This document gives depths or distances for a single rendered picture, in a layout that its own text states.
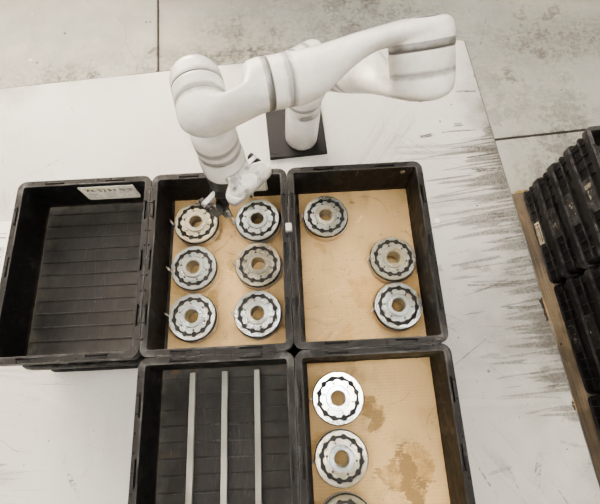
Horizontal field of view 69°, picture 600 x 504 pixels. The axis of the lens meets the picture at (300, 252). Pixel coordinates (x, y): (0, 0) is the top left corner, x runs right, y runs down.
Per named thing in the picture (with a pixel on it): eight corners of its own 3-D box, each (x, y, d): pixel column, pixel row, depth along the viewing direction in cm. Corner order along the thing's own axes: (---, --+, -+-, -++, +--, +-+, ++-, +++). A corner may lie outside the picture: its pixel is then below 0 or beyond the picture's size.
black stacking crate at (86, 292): (49, 205, 108) (20, 184, 97) (168, 199, 108) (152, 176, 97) (23, 369, 95) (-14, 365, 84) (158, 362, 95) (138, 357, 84)
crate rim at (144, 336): (155, 180, 99) (152, 174, 97) (286, 173, 99) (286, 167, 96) (142, 359, 86) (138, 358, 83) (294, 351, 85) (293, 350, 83)
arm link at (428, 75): (470, 95, 61) (372, 89, 83) (471, 20, 57) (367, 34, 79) (417, 108, 59) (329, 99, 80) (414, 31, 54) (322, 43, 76)
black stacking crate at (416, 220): (289, 193, 108) (287, 169, 97) (408, 186, 107) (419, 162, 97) (296, 355, 95) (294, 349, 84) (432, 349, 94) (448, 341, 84)
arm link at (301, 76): (268, 42, 52) (280, 114, 56) (470, 6, 56) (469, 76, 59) (257, 44, 60) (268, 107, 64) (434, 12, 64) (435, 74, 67)
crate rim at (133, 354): (25, 187, 99) (18, 182, 97) (155, 180, 99) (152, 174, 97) (-8, 367, 86) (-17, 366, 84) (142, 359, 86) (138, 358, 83)
